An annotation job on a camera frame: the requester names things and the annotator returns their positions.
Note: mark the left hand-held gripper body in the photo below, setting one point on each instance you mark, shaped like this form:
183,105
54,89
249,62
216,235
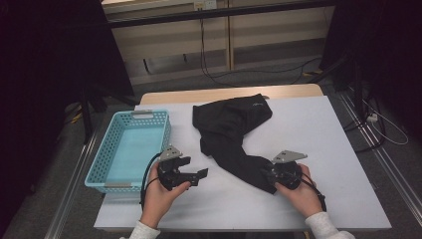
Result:
170,174

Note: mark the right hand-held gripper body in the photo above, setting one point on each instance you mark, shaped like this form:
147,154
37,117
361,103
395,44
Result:
287,172

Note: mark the light blue plastic basket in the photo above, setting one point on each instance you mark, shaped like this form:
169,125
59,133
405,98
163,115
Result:
132,152

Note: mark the black pants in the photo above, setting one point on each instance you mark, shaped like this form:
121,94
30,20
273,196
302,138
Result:
229,132

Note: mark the person's left hand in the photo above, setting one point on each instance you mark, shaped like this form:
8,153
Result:
156,199

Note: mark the person's right hand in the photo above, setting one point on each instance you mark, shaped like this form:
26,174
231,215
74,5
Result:
303,199

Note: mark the wooden table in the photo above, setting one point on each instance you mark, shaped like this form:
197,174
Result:
298,91

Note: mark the white power strip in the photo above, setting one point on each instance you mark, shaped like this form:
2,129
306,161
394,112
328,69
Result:
372,117

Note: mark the small yellow floor item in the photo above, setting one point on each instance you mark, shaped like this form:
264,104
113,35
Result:
77,117

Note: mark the black curtain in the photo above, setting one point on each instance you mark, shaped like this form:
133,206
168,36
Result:
381,49
49,49

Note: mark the metal floor rail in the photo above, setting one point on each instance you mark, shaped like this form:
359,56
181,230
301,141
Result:
69,189
381,159

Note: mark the white wall socket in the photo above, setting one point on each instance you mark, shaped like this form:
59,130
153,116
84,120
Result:
205,4

